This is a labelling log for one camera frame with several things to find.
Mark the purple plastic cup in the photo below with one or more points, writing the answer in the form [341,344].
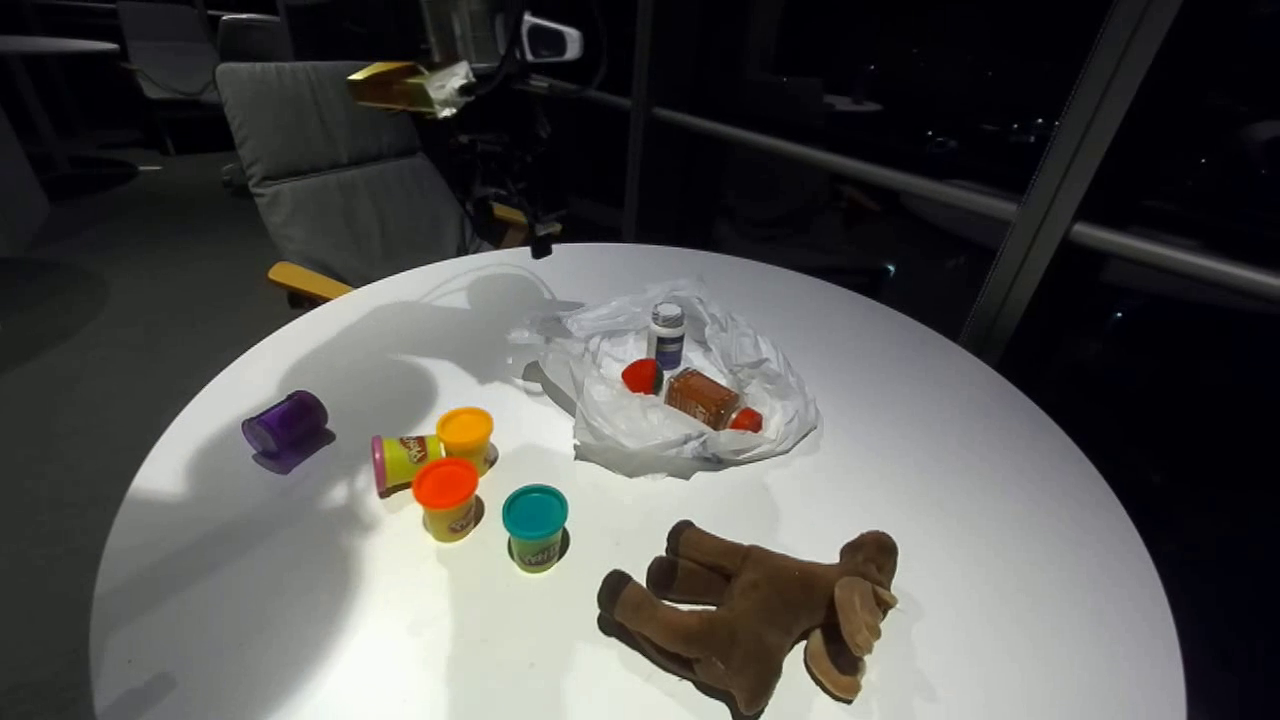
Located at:
[286,426]

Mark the brown container with red cap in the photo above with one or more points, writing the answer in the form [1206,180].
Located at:
[704,399]

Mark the brown moose plush toy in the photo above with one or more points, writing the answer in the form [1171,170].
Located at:
[746,615]

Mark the grey office chair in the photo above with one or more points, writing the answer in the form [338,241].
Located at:
[334,173]

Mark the dark thin window post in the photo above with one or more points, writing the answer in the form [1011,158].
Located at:
[642,105]

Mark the metal window post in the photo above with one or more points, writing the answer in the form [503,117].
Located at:
[1066,173]

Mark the white lid small bottle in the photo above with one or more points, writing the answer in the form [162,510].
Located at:
[670,332]

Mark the orange lid dough tub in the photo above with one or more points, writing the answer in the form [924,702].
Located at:
[445,488]

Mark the wooden chair armrest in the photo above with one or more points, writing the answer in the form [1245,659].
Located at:
[306,283]
[505,214]

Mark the teal lid dough tub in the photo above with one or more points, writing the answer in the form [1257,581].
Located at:
[539,521]

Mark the yellow lid dough tub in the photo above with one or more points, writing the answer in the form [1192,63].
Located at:
[467,428]

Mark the grey background chair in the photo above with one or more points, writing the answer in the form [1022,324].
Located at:
[167,45]

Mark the white plastic bag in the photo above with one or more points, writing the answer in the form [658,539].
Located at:
[642,434]

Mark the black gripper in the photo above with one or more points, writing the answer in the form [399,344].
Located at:
[503,146]

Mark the metal window rail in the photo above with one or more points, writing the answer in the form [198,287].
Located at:
[933,186]

